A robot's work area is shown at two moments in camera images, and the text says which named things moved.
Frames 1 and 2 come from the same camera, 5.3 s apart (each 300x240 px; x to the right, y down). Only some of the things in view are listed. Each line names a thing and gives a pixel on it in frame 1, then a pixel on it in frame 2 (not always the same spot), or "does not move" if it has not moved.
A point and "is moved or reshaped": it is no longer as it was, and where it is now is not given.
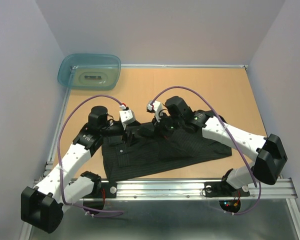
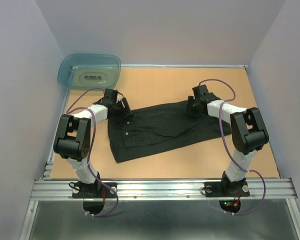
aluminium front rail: [188, 189] does not move
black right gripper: [158, 127] → [189, 110]
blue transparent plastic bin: [89, 71] does not move
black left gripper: [130, 139] → [125, 111]
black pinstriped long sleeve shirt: [146, 149] is moved or reshaped
